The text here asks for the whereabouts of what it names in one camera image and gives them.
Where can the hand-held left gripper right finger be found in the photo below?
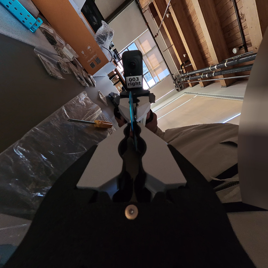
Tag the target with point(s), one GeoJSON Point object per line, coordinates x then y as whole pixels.
{"type": "Point", "coordinates": [161, 165]}

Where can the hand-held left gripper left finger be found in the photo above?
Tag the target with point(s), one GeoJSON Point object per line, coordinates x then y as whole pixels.
{"type": "Point", "coordinates": [104, 163]}

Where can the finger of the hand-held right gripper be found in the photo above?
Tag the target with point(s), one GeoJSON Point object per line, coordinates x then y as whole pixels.
{"type": "Point", "coordinates": [123, 108]}
{"type": "Point", "coordinates": [143, 106]}

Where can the blue round metal plate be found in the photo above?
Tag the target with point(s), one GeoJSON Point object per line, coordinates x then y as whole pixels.
{"type": "Point", "coordinates": [130, 104]}

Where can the person's right forearm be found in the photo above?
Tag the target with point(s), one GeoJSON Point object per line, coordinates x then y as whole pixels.
{"type": "Point", "coordinates": [188, 136]}

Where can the person's right hand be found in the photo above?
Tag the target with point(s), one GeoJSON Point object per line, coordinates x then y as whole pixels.
{"type": "Point", "coordinates": [154, 123]}

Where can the large grid window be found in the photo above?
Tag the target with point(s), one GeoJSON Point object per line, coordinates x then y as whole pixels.
{"type": "Point", "coordinates": [150, 58]}

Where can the bubble wrapped item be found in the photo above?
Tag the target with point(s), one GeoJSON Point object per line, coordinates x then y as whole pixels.
{"type": "Point", "coordinates": [103, 34]}

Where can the clear plastic bag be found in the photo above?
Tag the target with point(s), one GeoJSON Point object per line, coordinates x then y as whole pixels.
{"type": "Point", "coordinates": [52, 150]}

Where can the tan roller blind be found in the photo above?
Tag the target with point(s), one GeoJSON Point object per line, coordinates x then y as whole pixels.
{"type": "Point", "coordinates": [199, 108]}

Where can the black flat screen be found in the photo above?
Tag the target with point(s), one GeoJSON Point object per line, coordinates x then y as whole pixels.
{"type": "Point", "coordinates": [92, 12]}

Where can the orange cardboard box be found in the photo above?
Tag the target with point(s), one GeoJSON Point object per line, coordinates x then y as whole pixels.
{"type": "Point", "coordinates": [69, 27]}

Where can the pile of small parts bags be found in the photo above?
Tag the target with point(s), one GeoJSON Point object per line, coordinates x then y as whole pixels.
{"type": "Point", "coordinates": [58, 62]}

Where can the long metal ceiling pipe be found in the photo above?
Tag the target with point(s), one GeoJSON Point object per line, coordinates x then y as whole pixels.
{"type": "Point", "coordinates": [215, 79]}

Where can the ceiling pipe bundle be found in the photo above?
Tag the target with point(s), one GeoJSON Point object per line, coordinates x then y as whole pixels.
{"type": "Point", "coordinates": [215, 69]}

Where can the ceiling spot lamp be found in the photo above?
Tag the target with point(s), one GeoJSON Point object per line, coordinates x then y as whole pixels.
{"type": "Point", "coordinates": [235, 50]}

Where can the white foam sheet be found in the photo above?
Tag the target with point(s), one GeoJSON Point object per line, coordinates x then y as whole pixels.
{"type": "Point", "coordinates": [16, 33]}

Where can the group of blue metal brackets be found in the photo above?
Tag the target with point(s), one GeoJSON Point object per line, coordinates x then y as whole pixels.
{"type": "Point", "coordinates": [21, 16]}

